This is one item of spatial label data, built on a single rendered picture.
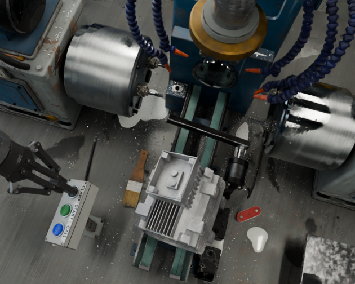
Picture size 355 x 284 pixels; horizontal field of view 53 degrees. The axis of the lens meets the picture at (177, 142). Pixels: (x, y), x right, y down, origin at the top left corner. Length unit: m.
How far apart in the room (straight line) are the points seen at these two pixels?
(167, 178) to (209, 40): 0.36
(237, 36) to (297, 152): 0.38
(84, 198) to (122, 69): 0.36
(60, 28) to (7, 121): 0.47
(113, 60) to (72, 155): 0.43
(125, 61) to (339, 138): 0.60
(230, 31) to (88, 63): 0.41
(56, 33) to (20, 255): 0.69
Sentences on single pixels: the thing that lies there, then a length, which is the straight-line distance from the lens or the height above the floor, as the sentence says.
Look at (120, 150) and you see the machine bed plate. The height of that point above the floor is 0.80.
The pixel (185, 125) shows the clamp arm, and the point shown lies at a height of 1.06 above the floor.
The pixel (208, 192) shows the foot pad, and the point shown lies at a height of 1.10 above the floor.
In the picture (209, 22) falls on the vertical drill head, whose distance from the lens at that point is 0.83.
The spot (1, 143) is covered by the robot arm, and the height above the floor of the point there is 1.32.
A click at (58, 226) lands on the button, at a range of 0.96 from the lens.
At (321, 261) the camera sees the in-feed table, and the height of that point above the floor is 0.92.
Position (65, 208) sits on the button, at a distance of 0.96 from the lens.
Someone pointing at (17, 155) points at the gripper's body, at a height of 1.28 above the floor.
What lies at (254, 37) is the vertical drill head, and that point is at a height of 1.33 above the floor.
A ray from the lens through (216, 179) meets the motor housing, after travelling 0.96.
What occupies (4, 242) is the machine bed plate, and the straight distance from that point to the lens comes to 1.29.
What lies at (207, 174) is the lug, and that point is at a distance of 0.93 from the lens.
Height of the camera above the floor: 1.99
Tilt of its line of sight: 69 degrees down
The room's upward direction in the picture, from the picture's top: 8 degrees clockwise
